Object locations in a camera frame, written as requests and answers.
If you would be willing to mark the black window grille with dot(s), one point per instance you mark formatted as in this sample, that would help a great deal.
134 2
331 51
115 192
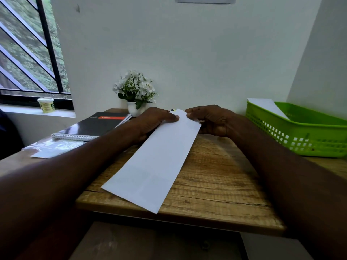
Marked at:
48 56

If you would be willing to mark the clear plastic sleeve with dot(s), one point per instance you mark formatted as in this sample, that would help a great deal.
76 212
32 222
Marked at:
57 144

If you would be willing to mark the white window sill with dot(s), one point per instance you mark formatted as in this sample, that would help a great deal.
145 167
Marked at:
38 111

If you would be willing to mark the person's right forearm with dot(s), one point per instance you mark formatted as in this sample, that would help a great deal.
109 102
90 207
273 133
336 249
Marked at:
295 186

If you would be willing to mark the person's left forearm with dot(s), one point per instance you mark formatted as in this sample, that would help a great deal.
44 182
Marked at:
59 184

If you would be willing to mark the green plastic basket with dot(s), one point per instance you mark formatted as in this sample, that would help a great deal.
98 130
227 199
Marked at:
309 135

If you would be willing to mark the stack of white envelopes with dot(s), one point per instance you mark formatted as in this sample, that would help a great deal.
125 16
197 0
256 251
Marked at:
51 153

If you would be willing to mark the person's left hand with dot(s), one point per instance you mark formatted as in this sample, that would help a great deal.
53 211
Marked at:
151 121

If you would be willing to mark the white flower plant in pot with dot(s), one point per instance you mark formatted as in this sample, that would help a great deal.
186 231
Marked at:
135 86

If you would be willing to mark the person's right hand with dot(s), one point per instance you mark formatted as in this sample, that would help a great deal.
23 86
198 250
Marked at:
217 120

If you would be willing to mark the white envelope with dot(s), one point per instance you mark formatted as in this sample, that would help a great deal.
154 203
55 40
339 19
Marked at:
267 106
157 165

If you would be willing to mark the small cream jar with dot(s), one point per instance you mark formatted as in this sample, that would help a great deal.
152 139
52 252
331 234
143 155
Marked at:
46 106

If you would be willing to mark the black spiral notebook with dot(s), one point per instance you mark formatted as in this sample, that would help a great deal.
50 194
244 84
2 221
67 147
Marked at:
92 125

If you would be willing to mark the black backpack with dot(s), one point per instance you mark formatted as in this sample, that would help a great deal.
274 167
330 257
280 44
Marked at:
9 138

